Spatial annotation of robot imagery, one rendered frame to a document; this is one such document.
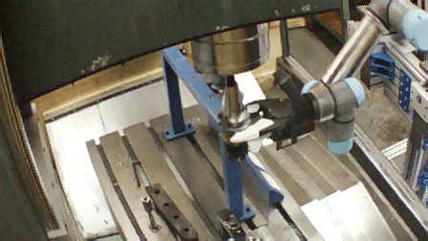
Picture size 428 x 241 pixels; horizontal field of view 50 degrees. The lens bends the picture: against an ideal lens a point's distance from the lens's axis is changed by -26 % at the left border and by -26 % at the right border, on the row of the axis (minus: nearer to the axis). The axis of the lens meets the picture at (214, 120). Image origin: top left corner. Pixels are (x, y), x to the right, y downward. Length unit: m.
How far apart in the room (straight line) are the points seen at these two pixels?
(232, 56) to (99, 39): 0.28
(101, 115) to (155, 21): 1.37
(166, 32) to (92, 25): 0.14
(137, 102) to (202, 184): 0.61
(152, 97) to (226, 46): 1.26
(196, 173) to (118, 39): 0.96
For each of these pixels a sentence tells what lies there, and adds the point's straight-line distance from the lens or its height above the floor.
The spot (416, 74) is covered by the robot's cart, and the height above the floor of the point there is 1.07.
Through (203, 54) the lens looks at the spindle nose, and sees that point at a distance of 1.04.
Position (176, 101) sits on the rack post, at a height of 1.03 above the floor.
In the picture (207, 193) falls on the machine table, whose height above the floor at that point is 0.90.
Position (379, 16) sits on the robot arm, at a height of 1.47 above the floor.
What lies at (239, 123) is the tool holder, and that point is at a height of 1.37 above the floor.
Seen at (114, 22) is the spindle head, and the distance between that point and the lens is 0.87.
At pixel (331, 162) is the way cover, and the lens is 2.06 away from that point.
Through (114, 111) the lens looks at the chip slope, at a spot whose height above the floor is 0.83.
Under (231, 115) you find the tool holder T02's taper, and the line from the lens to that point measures 1.17.
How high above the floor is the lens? 2.07
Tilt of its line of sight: 36 degrees down
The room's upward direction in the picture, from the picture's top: 6 degrees counter-clockwise
